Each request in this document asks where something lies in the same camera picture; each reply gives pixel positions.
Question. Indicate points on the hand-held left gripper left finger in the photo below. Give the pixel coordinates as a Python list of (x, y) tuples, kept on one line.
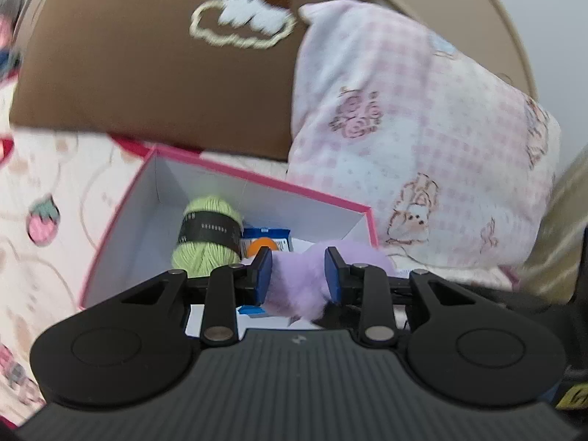
[(264, 275)]

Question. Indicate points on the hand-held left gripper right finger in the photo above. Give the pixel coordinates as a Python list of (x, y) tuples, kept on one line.
[(331, 275)]

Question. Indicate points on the small orange ball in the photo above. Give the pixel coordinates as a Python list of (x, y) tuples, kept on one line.
[(257, 244)]

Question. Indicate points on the purple plush toy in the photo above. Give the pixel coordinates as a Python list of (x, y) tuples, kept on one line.
[(298, 285)]

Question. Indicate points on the blue wet wipes packet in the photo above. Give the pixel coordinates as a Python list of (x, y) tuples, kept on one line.
[(275, 234)]

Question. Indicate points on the green yarn ball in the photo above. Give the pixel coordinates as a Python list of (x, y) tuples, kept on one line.
[(206, 211)]

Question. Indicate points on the pink cardboard box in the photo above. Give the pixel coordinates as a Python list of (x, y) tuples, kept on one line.
[(151, 239)]

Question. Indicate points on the gold curtain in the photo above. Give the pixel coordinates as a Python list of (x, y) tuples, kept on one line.
[(565, 202)]

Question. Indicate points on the pink plaid pillow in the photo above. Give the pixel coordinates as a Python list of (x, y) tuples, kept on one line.
[(436, 124)]

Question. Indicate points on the brown pillow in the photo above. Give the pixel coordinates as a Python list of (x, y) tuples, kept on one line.
[(138, 78)]

